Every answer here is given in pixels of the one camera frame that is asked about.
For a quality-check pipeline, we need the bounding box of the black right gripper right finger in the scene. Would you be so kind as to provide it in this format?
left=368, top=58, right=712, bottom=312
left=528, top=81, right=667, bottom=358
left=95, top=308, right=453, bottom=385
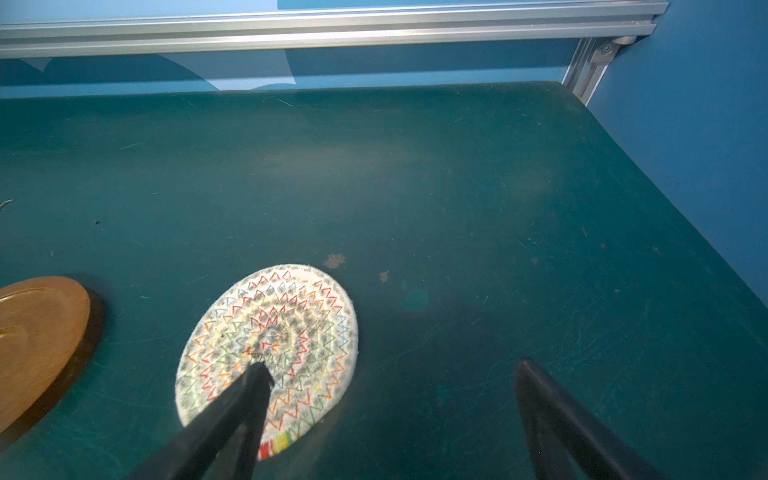
left=515, top=358, right=663, bottom=479

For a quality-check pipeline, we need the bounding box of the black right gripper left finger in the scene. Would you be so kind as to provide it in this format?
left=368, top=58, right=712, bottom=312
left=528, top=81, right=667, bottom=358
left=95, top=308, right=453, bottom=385
left=128, top=362, right=274, bottom=479

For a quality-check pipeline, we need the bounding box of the multicolour woven round coaster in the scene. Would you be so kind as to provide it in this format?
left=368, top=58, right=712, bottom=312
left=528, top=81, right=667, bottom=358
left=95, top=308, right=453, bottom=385
left=174, top=264, right=359, bottom=459

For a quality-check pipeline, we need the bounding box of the brown wooden round coaster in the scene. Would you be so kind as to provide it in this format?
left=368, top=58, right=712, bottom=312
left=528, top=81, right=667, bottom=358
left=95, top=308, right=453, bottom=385
left=1, top=276, right=104, bottom=450

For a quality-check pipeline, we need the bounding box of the aluminium right frame post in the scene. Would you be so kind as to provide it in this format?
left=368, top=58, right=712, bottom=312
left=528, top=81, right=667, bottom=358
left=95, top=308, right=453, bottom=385
left=562, top=36, right=637, bottom=106

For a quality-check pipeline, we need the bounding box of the aluminium back frame rail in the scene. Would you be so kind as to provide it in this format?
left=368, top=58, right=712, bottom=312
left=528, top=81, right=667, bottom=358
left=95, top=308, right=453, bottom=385
left=1, top=1, right=669, bottom=59

